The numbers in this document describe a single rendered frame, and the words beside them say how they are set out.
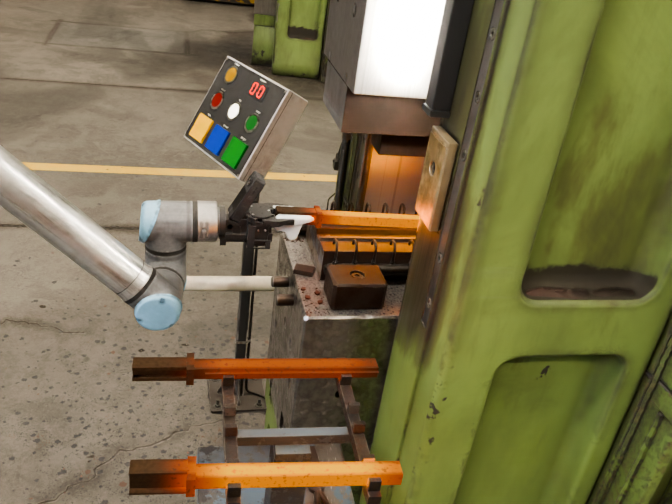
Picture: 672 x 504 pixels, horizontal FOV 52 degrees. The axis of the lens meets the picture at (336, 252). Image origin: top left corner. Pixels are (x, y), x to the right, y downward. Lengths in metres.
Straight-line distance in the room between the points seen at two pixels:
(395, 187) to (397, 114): 0.40
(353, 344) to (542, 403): 0.41
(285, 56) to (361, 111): 5.09
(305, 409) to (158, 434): 0.96
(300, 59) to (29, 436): 4.69
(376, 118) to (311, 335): 0.47
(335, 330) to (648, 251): 0.63
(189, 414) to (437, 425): 1.35
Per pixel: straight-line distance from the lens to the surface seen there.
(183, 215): 1.51
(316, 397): 1.59
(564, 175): 1.21
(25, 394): 2.68
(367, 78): 1.34
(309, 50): 6.48
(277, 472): 1.08
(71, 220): 1.39
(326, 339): 1.49
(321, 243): 1.56
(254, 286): 2.07
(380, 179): 1.78
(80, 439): 2.49
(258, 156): 1.92
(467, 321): 1.21
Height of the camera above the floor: 1.74
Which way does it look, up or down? 29 degrees down
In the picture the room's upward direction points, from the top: 9 degrees clockwise
